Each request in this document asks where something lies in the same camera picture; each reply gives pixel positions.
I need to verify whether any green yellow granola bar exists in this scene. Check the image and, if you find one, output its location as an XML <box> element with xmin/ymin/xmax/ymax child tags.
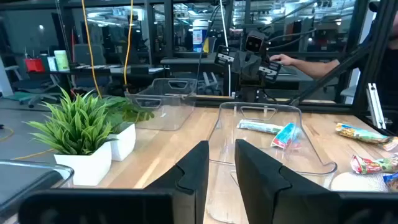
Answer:
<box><xmin>335</xmin><ymin>122</ymin><xmax>398</xmax><ymax>152</ymax></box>

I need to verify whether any black metal rig frame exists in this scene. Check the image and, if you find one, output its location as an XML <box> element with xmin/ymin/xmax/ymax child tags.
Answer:
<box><xmin>186</xmin><ymin>0</ymin><xmax>398</xmax><ymax>134</ymax></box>

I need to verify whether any red box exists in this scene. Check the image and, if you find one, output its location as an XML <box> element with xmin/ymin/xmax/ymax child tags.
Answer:
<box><xmin>24</xmin><ymin>58</ymin><xmax>46</xmax><ymax>73</ymax></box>

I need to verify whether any person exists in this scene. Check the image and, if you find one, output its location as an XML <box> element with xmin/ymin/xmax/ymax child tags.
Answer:
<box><xmin>357</xmin><ymin>0</ymin><xmax>398</xmax><ymax>108</ymax></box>

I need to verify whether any silver aluminium bracket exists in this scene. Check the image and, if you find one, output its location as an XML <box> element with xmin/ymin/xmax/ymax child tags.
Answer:
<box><xmin>366</xmin><ymin>82</ymin><xmax>389</xmax><ymax>130</ymax></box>

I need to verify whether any spiky plant white pot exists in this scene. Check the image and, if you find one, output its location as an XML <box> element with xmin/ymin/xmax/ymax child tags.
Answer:
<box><xmin>24</xmin><ymin>86</ymin><xmax>118</xmax><ymax>187</ymax></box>

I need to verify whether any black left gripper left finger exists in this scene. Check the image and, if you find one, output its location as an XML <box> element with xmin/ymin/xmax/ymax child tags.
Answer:
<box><xmin>144</xmin><ymin>140</ymin><xmax>210</xmax><ymax>224</ymax></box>

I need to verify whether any clear plastic bin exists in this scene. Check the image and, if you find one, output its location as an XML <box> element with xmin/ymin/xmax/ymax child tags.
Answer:
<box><xmin>0</xmin><ymin>159</ymin><xmax>75</xmax><ymax>218</ymax></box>
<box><xmin>124</xmin><ymin>77</ymin><xmax>198</xmax><ymax>131</ymax></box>
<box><xmin>205</xmin><ymin>101</ymin><xmax>339</xmax><ymax>224</ymax></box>

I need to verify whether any person's hand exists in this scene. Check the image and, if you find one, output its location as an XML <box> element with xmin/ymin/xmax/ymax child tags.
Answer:
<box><xmin>269</xmin><ymin>53</ymin><xmax>295</xmax><ymax>67</ymax></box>

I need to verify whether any red green granola bar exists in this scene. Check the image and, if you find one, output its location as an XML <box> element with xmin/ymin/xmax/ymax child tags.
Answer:
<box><xmin>349</xmin><ymin>154</ymin><xmax>398</xmax><ymax>175</ymax></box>

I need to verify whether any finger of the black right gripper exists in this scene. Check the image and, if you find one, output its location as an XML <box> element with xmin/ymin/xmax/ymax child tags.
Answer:
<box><xmin>231</xmin><ymin>50</ymin><xmax>249</xmax><ymax>79</ymax></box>
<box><xmin>248</xmin><ymin>53</ymin><xmax>262</xmax><ymax>82</ymax></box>

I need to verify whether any blue white tub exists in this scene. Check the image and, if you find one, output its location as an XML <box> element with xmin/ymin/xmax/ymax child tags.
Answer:
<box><xmin>192</xmin><ymin>19</ymin><xmax>210</xmax><ymax>53</ymax></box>

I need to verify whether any person's forearm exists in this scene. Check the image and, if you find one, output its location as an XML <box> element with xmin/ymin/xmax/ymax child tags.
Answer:
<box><xmin>287</xmin><ymin>58</ymin><xmax>342</xmax><ymax>80</ymax></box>

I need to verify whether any woven round mat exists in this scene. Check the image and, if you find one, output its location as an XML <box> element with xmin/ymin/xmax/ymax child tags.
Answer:
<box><xmin>329</xmin><ymin>170</ymin><xmax>391</xmax><ymax>193</ymax></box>

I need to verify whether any grey office chair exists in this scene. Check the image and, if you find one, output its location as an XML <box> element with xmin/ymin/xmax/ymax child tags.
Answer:
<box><xmin>4</xmin><ymin>63</ymin><xmax>62</xmax><ymax>109</ymax></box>

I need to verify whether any blue red granola bar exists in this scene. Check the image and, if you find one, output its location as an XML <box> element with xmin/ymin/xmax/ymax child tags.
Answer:
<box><xmin>269</xmin><ymin>122</ymin><xmax>303</xmax><ymax>151</ymax></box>

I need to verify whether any thin yellow cable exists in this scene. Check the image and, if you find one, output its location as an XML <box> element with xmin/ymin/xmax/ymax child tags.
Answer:
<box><xmin>0</xmin><ymin>124</ymin><xmax>56</xmax><ymax>161</ymax></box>

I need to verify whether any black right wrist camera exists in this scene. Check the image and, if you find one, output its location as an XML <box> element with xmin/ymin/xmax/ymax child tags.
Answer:
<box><xmin>244</xmin><ymin>30</ymin><xmax>267</xmax><ymax>54</ymax></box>

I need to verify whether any white green granola bar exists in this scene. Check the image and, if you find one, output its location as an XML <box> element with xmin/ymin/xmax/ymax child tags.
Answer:
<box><xmin>236</xmin><ymin>119</ymin><xmax>284</xmax><ymax>136</ymax></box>

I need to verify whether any leafy plant white pot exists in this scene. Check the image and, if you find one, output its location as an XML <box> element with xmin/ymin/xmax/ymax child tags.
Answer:
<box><xmin>101</xmin><ymin>95</ymin><xmax>155</xmax><ymax>162</ymax></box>

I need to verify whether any white pole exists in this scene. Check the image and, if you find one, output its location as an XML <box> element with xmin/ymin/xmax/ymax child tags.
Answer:
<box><xmin>218</xmin><ymin>0</ymin><xmax>233</xmax><ymax>97</ymax></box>

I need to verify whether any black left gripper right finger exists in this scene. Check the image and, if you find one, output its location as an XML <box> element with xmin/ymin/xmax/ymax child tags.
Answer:
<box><xmin>234</xmin><ymin>138</ymin><xmax>341</xmax><ymax>224</ymax></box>

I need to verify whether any green white canister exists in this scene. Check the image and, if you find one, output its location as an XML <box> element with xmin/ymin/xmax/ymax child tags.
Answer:
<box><xmin>53</xmin><ymin>50</ymin><xmax>70</xmax><ymax>72</ymax></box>

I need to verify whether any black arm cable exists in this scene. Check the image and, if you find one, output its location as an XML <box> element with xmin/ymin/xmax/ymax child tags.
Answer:
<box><xmin>266</xmin><ymin>28</ymin><xmax>317</xmax><ymax>50</ymax></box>

